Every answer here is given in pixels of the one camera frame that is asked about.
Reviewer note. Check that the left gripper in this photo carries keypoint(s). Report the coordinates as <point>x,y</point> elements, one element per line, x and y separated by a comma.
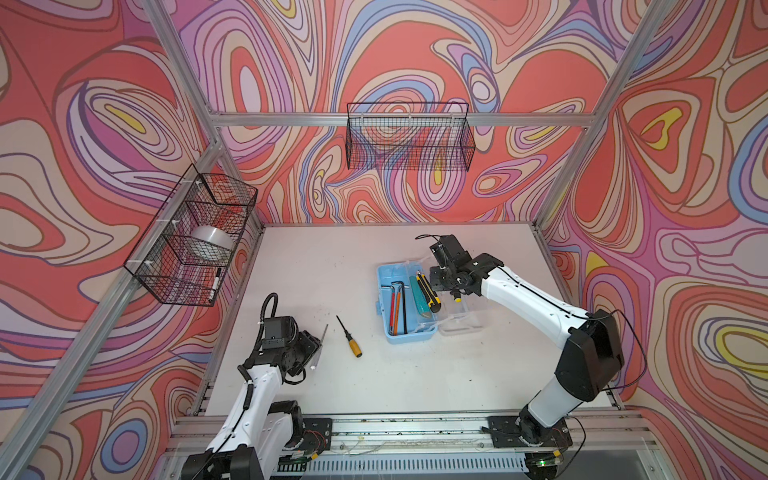
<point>308,344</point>

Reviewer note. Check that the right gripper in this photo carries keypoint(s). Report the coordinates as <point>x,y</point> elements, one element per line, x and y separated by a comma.
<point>435,278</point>

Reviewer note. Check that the clear handled screwdriver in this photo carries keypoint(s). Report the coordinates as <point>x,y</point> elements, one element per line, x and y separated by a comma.
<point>317,355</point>

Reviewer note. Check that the yellow black utility knife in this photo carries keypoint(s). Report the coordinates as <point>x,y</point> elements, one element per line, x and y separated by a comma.
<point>428,292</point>

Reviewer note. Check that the blue plastic toolbox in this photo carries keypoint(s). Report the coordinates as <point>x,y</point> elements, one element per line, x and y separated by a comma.
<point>409,316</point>

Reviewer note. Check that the yellow handled screwdriver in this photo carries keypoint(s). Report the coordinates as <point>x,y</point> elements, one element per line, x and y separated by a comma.
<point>353,345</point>

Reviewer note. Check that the red handled hex key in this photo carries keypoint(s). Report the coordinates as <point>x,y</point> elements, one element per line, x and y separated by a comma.
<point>391,321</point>

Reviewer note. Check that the black hex key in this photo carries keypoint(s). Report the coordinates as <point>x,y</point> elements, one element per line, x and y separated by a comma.
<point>402,326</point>

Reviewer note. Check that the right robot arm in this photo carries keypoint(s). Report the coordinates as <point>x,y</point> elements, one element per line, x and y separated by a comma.
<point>590,344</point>

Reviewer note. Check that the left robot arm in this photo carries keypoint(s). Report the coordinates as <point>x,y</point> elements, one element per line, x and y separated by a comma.
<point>259,427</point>

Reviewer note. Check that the black marker in basket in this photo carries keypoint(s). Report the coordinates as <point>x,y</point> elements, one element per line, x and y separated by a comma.
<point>215,285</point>

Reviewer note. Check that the silver tape roll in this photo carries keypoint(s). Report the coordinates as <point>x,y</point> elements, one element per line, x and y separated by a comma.
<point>211,245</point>

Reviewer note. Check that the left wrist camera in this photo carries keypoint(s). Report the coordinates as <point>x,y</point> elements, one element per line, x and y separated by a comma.
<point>279,332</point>

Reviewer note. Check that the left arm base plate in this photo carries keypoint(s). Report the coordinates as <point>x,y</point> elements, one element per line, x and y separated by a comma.
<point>315,439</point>

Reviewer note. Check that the back wire basket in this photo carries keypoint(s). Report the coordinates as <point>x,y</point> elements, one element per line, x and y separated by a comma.
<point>412,136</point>

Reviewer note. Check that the wire basket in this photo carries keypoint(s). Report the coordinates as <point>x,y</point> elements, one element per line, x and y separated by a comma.
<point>184,256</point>
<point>412,136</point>

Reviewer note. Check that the left wire basket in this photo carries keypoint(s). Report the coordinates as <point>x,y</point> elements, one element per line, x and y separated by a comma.
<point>184,256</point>

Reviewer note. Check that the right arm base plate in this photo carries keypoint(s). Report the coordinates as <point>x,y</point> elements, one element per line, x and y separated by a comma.
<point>513,432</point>

